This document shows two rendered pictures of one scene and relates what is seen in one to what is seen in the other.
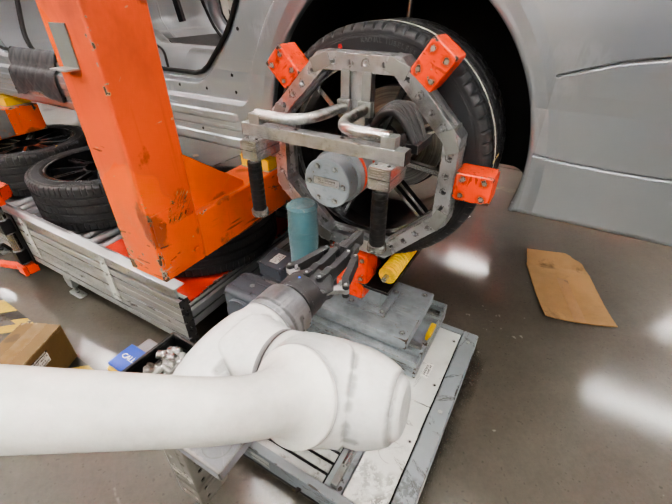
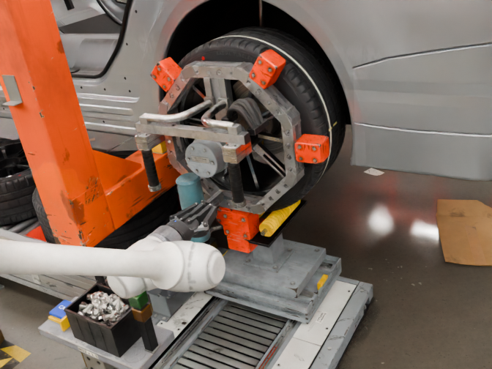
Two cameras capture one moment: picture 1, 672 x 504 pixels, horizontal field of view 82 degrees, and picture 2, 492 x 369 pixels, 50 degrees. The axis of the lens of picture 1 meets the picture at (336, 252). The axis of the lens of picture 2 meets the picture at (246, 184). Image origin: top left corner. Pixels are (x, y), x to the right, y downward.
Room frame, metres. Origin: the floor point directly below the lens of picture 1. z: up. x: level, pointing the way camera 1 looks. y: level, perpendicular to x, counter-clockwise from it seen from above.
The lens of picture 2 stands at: (-0.68, -0.21, 1.56)
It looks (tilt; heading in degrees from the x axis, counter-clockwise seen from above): 28 degrees down; 4
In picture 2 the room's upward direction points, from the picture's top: 8 degrees counter-clockwise
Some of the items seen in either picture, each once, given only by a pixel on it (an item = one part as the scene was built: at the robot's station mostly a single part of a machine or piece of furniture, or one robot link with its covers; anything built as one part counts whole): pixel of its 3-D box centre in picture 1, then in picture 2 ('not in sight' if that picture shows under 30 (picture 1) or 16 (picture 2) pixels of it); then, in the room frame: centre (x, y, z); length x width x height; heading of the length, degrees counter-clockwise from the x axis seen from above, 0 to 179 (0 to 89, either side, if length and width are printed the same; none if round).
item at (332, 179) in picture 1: (346, 169); (217, 148); (0.96, -0.03, 0.85); 0.21 x 0.14 x 0.14; 150
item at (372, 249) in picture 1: (378, 219); (236, 182); (0.73, -0.09, 0.83); 0.04 x 0.04 x 0.16
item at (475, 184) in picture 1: (475, 184); (312, 148); (0.87, -0.34, 0.85); 0.09 x 0.08 x 0.07; 60
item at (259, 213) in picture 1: (257, 186); (150, 168); (0.91, 0.20, 0.83); 0.04 x 0.04 x 0.16
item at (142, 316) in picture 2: not in sight; (142, 312); (0.46, 0.20, 0.59); 0.04 x 0.04 x 0.04; 60
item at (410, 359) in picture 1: (373, 315); (271, 275); (1.17, -0.15, 0.13); 0.50 x 0.36 x 0.10; 60
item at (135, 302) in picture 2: not in sight; (138, 298); (0.46, 0.20, 0.64); 0.04 x 0.04 x 0.04; 60
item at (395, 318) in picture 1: (375, 279); (266, 239); (1.17, -0.15, 0.32); 0.40 x 0.30 x 0.28; 60
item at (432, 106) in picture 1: (359, 161); (228, 139); (1.02, -0.06, 0.85); 0.54 x 0.07 x 0.54; 60
